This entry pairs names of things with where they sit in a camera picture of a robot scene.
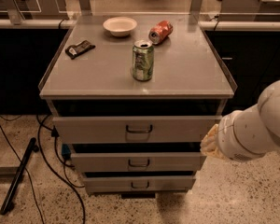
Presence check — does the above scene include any grey bottom drawer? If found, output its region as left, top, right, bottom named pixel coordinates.
left=84, top=175, right=195, bottom=194

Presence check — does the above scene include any grey middle drawer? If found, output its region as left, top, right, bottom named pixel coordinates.
left=71, top=152, right=205, bottom=173

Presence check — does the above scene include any grey top drawer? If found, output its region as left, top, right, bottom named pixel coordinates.
left=53, top=116, right=221, bottom=144

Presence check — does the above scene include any white bowl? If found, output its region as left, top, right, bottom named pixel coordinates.
left=103, top=17, right=137, bottom=37

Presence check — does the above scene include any grey drawer cabinet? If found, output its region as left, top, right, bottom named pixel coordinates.
left=37, top=14, right=238, bottom=200

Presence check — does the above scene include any grey drawer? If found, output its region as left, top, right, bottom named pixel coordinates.
left=53, top=116, right=221, bottom=144
left=84, top=175, right=195, bottom=194
left=71, top=152, right=205, bottom=173

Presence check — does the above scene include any orange soda can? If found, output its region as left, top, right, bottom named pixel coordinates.
left=148, top=21, right=173, bottom=45

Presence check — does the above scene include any blue plug connector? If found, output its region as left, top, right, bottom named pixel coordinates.
left=62, top=144, right=71, bottom=161

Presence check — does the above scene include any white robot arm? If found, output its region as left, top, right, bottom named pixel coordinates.
left=200, top=80, right=280, bottom=162

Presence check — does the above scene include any white horizontal rail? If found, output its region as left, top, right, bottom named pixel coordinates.
left=0, top=20, right=280, bottom=32

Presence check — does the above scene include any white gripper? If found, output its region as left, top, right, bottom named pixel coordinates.
left=200, top=124, right=228, bottom=161

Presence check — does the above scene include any dark snack wrapper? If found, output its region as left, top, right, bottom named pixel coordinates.
left=65, top=40, right=95, bottom=60

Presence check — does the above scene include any black floor cable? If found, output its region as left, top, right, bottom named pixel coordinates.
left=0, top=114, right=87, bottom=224

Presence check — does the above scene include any green soda can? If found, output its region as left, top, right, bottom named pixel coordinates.
left=132, top=40, right=154, bottom=81

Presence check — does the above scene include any black bar on floor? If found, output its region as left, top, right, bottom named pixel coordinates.
left=0, top=137, right=36, bottom=216

